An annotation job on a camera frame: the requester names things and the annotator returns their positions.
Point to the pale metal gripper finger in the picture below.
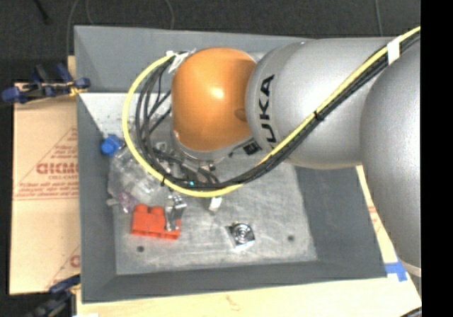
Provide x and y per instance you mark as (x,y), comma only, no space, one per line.
(176,211)
(214,203)

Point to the orange-red toy brick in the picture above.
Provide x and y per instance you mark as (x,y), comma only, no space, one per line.
(148,221)

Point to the small purple clear object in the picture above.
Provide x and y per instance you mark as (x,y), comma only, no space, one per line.
(126,201)

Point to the grey metal bin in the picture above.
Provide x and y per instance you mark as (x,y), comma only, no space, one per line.
(269,202)

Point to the clear plastic bottle, blue cap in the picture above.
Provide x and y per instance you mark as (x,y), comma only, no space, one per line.
(131,174)

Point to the brown cardboard board, red print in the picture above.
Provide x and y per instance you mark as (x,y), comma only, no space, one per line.
(42,223)

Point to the black cylinder on white bracket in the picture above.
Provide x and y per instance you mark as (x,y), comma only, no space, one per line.
(251,148)

